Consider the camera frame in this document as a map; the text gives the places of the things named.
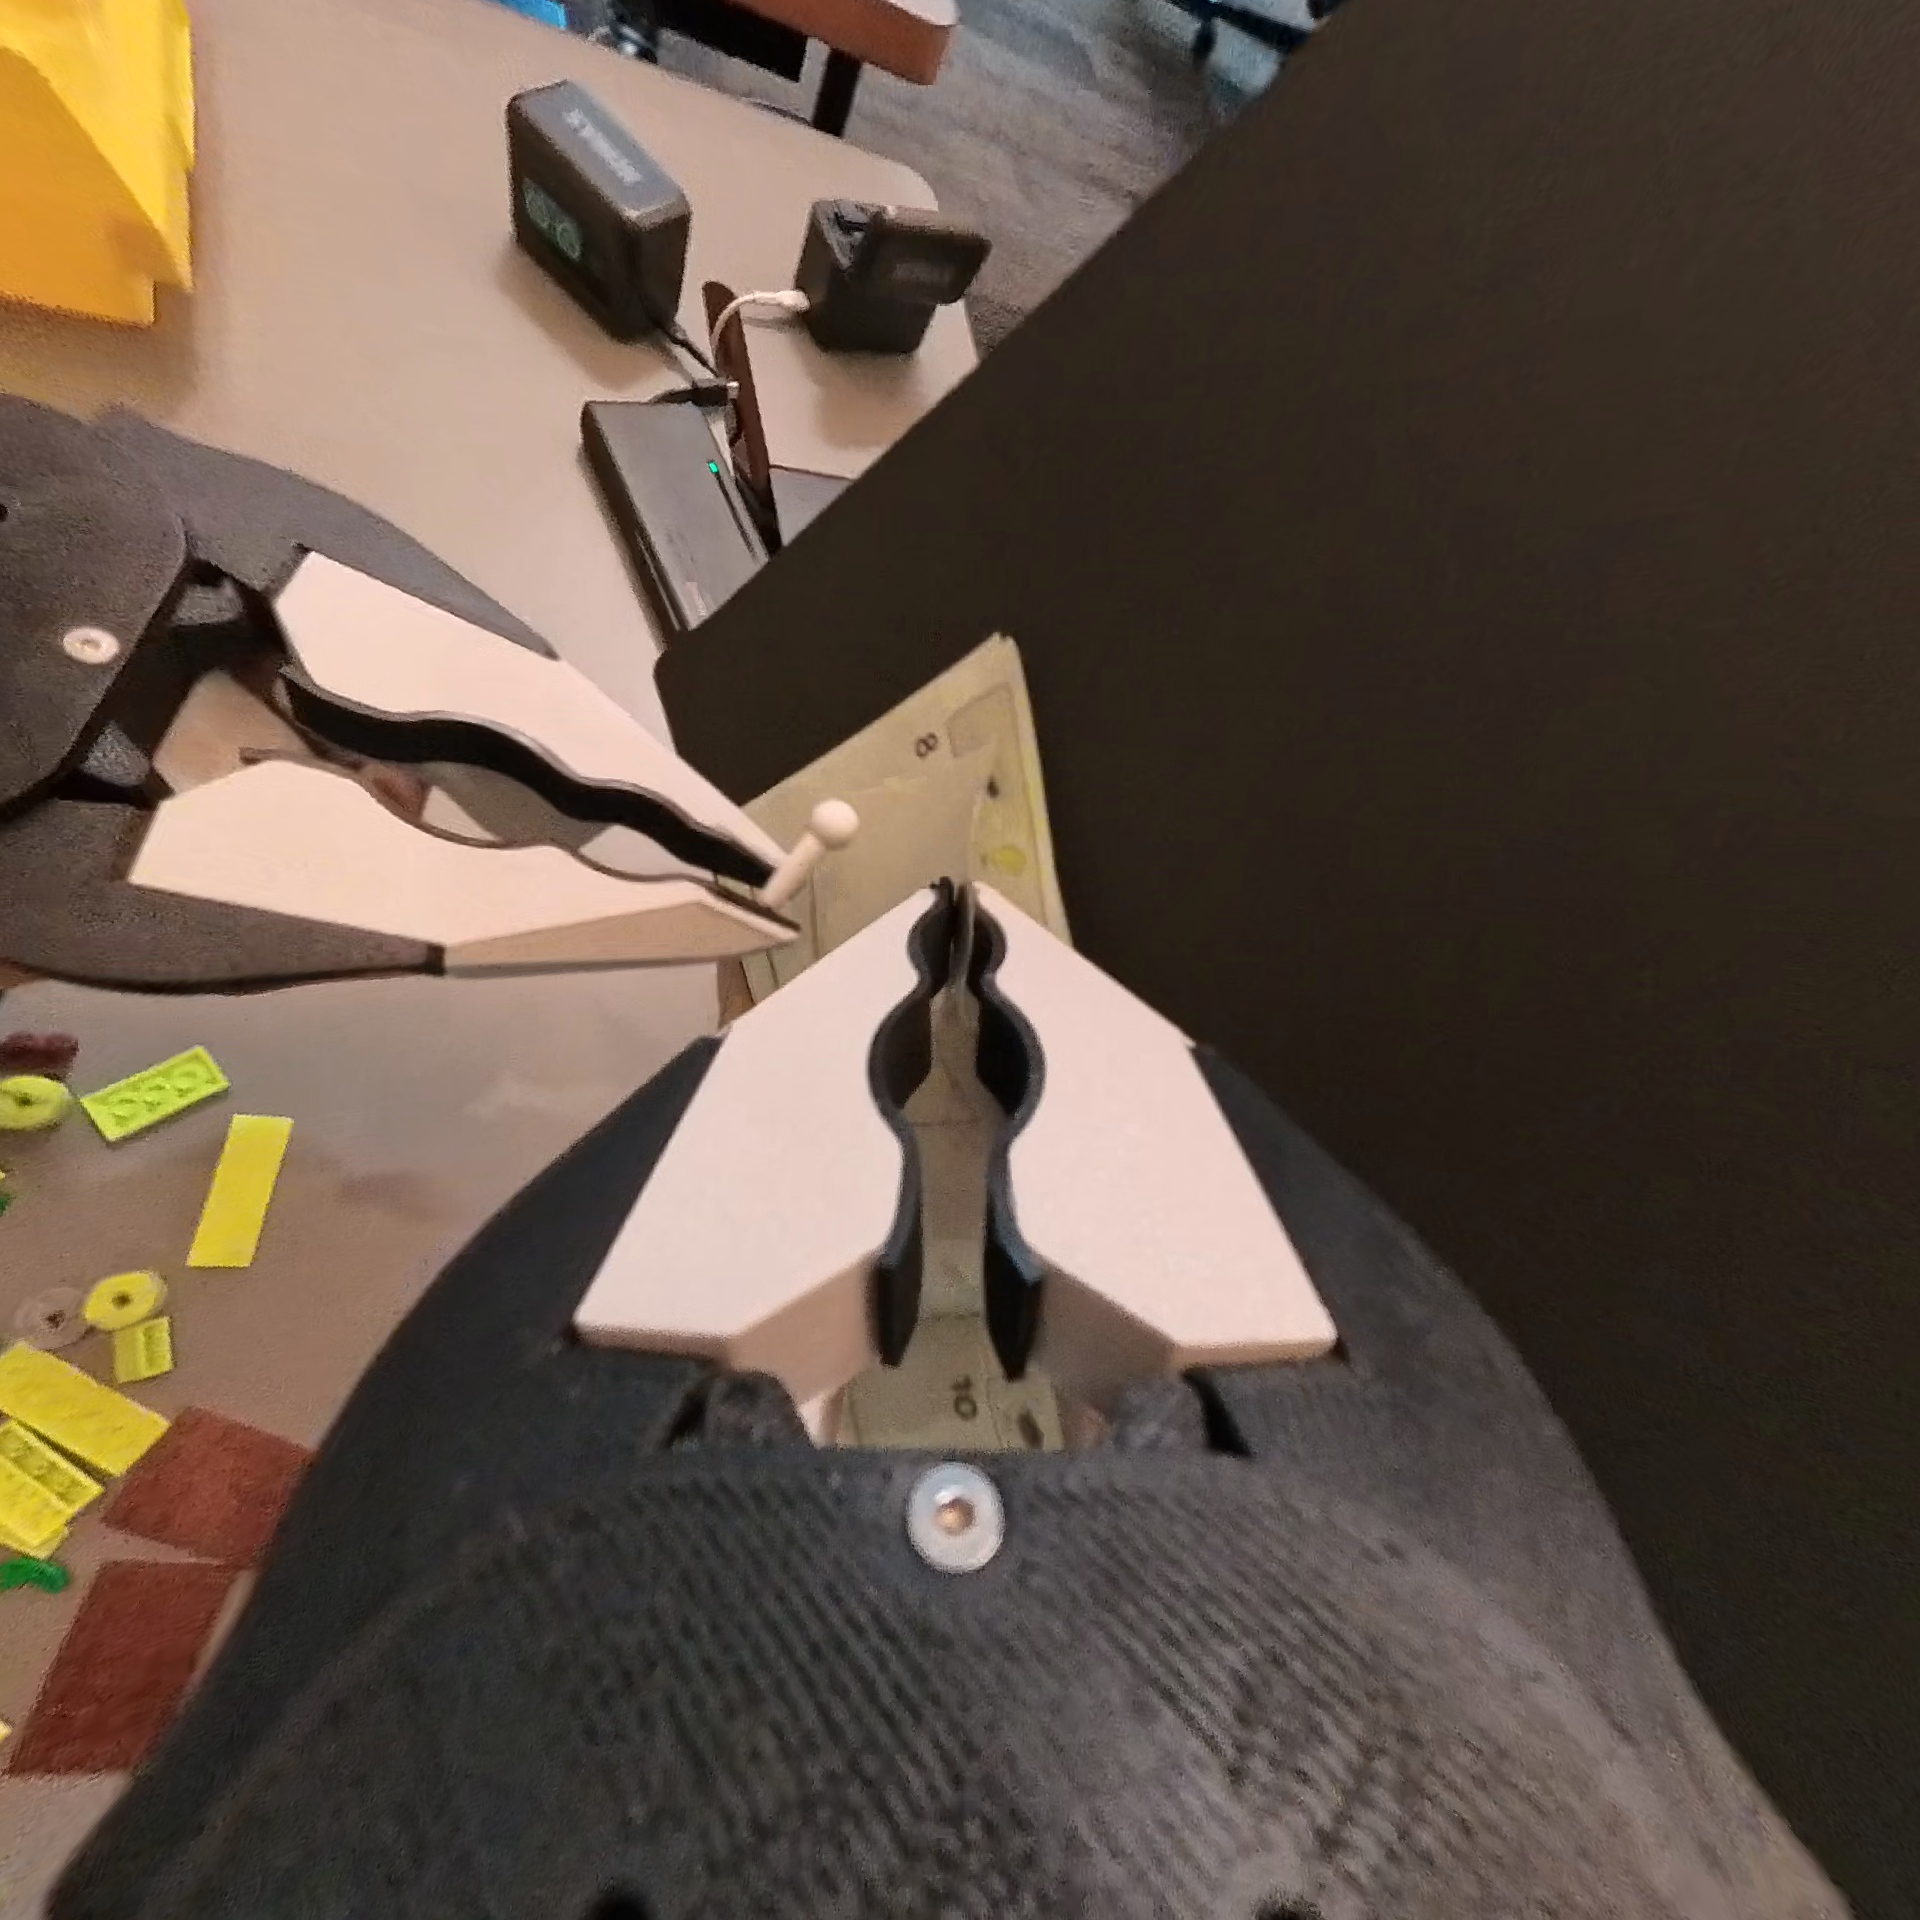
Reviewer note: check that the scattered small toy bricks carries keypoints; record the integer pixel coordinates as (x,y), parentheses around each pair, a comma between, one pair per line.
(240,1184)

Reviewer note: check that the green building instruction booklet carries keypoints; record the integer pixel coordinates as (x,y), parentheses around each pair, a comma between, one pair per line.
(931,819)

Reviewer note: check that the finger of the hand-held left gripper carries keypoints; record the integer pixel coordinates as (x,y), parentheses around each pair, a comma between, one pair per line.
(451,901)
(451,644)

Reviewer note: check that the adjacent office table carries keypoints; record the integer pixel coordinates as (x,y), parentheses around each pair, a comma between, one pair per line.
(908,39)

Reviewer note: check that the black box device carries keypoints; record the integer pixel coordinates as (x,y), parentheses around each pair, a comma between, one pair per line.
(885,278)

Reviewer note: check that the black power bank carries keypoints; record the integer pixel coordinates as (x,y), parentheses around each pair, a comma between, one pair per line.
(669,494)

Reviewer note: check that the brown studded base plate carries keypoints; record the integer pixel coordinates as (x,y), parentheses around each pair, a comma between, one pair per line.
(203,1485)
(129,1664)

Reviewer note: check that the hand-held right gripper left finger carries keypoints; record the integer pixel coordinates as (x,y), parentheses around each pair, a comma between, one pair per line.
(750,1200)

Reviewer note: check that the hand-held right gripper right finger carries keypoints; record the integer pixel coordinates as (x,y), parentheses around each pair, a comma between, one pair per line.
(1154,1200)

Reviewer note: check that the black cube device green display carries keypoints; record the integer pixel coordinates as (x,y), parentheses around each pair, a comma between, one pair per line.
(592,194)

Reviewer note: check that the black flat panel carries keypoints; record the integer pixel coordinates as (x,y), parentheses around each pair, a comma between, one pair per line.
(1500,600)

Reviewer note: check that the yellow storage bin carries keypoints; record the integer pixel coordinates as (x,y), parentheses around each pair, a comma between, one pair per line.
(91,134)

